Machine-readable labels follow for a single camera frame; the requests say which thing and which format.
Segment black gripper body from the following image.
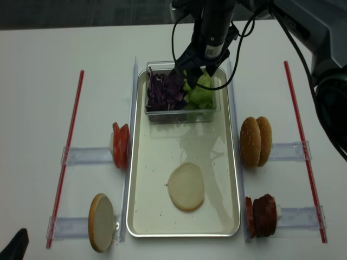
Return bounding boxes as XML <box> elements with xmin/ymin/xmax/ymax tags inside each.
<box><xmin>173</xmin><ymin>0</ymin><xmax>241</xmax><ymax>72</ymax></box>

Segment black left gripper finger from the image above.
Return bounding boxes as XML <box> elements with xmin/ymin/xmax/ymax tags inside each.
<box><xmin>188</xmin><ymin>67</ymin><xmax>202</xmax><ymax>89</ymax></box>

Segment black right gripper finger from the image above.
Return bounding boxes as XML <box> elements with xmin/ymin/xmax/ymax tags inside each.
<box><xmin>205</xmin><ymin>64</ymin><xmax>219</xmax><ymax>77</ymax></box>

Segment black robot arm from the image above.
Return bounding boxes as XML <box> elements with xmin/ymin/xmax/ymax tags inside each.
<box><xmin>170</xmin><ymin>1</ymin><xmax>346</xmax><ymax>157</ymax></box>

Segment green lettuce pile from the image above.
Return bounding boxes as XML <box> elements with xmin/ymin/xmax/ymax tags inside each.
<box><xmin>183</xmin><ymin>70</ymin><xmax>215</xmax><ymax>110</ymax></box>

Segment rear tomato slice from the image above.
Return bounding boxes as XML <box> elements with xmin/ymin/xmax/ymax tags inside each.
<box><xmin>119</xmin><ymin>123</ymin><xmax>130</xmax><ymax>142</ymax></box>

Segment tomato slice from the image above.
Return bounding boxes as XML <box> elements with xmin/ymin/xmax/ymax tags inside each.
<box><xmin>119</xmin><ymin>123</ymin><xmax>130</xmax><ymax>142</ymax></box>
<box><xmin>112</xmin><ymin>122</ymin><xmax>128</xmax><ymax>170</ymax></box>

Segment front tomato slice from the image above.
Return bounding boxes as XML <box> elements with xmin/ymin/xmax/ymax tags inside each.
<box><xmin>112</xmin><ymin>122</ymin><xmax>128</xmax><ymax>170</ymax></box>

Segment dark meat patty stack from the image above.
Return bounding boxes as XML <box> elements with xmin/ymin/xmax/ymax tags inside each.
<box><xmin>253</xmin><ymin>194</ymin><xmax>277</xmax><ymax>238</ymax></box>

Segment clear plastic salad box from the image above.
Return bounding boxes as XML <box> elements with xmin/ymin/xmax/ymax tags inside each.
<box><xmin>144</xmin><ymin>62</ymin><xmax>220</xmax><ymax>124</ymax></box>

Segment shredded purple cabbage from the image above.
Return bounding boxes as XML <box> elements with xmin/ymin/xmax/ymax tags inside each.
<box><xmin>146</xmin><ymin>69</ymin><xmax>188</xmax><ymax>112</ymax></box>

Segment front sesame bun top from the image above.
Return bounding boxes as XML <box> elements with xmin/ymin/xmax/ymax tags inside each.
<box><xmin>240</xmin><ymin>117</ymin><xmax>261</xmax><ymax>168</ymax></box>

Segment sesame bun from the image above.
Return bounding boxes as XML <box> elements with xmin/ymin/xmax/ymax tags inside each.
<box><xmin>256</xmin><ymin>116</ymin><xmax>272</xmax><ymax>167</ymax></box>
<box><xmin>240</xmin><ymin>117</ymin><xmax>261</xmax><ymax>168</ymax></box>

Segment white metal serving tray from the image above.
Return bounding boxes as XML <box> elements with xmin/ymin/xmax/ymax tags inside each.
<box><xmin>126</xmin><ymin>71</ymin><xmax>240</xmax><ymax>238</ymax></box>

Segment rear sesame bun top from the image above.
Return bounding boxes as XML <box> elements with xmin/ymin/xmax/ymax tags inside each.
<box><xmin>256</xmin><ymin>116</ymin><xmax>272</xmax><ymax>167</ymax></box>

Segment bun bottom on tray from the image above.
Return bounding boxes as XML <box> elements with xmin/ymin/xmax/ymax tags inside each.
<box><xmin>167</xmin><ymin>162</ymin><xmax>205</xmax><ymax>211</ymax></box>

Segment upper right clear holder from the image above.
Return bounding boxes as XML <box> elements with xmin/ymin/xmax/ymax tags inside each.
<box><xmin>268</xmin><ymin>141</ymin><xmax>312</xmax><ymax>161</ymax></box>

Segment clear holder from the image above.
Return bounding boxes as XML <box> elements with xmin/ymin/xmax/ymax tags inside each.
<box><xmin>268</xmin><ymin>141</ymin><xmax>312</xmax><ymax>161</ymax></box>
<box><xmin>46</xmin><ymin>217</ymin><xmax>88</xmax><ymax>241</ymax></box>
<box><xmin>61</xmin><ymin>147</ymin><xmax>113</xmax><ymax>165</ymax></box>
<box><xmin>273</xmin><ymin>206</ymin><xmax>327</xmax><ymax>238</ymax></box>

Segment upper left clear holder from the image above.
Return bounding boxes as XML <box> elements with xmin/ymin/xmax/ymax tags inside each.
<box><xmin>61</xmin><ymin>147</ymin><xmax>113</xmax><ymax>165</ymax></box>

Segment right red strip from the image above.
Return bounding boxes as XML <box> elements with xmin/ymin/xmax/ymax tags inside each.
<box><xmin>284</xmin><ymin>61</ymin><xmax>327</xmax><ymax>243</ymax></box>

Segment red strip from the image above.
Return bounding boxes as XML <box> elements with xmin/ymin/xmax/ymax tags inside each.
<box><xmin>284</xmin><ymin>61</ymin><xmax>327</xmax><ymax>243</ymax></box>
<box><xmin>46</xmin><ymin>70</ymin><xmax>85</xmax><ymax>250</ymax></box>

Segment white pusher block right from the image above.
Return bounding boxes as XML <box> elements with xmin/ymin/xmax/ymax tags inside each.
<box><xmin>274</xmin><ymin>199</ymin><xmax>282</xmax><ymax>223</ymax></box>

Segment bacon slice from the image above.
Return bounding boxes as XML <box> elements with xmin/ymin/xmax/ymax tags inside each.
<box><xmin>245</xmin><ymin>197</ymin><xmax>255</xmax><ymax>238</ymax></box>

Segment upright bun half left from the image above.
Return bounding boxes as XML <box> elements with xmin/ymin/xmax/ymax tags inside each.
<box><xmin>88</xmin><ymin>193</ymin><xmax>115</xmax><ymax>253</ymax></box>

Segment lower right clear holder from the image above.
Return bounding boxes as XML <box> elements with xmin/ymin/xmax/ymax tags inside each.
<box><xmin>273</xmin><ymin>206</ymin><xmax>327</xmax><ymax>238</ymax></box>

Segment lower left clear holder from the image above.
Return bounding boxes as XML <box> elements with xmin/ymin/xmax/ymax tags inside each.
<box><xmin>46</xmin><ymin>217</ymin><xmax>88</xmax><ymax>241</ymax></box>

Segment left red strip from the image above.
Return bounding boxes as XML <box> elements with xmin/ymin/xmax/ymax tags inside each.
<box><xmin>46</xmin><ymin>70</ymin><xmax>85</xmax><ymax>250</ymax></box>

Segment black object bottom left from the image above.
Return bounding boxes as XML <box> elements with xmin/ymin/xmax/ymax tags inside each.
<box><xmin>0</xmin><ymin>228</ymin><xmax>29</xmax><ymax>260</ymax></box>

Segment left long clear rail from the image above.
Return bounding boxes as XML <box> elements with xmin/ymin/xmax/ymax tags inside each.
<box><xmin>118</xmin><ymin>57</ymin><xmax>139</xmax><ymax>243</ymax></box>

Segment black cable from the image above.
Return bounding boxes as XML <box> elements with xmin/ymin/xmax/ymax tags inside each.
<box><xmin>171</xmin><ymin>5</ymin><xmax>347</xmax><ymax>160</ymax></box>

